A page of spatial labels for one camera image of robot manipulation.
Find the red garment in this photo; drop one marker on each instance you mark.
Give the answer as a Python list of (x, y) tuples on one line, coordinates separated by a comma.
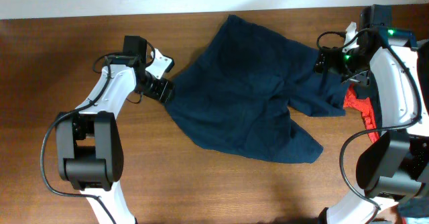
[(362, 105)]

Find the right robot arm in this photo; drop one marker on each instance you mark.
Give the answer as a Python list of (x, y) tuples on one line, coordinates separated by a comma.
[(394, 169)]

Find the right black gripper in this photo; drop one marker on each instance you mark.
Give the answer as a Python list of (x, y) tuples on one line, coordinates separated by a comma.
[(334, 53)]

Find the dark teal shorts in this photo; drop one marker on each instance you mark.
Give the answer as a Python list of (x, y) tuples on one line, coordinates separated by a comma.
[(237, 96)]

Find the navy garment in pile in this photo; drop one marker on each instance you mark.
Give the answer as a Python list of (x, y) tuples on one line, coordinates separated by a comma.
[(417, 207)]

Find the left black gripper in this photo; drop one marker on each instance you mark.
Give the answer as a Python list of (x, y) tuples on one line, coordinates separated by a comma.
[(163, 91)]

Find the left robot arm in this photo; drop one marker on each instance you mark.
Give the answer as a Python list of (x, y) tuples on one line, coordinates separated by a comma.
[(89, 150)]

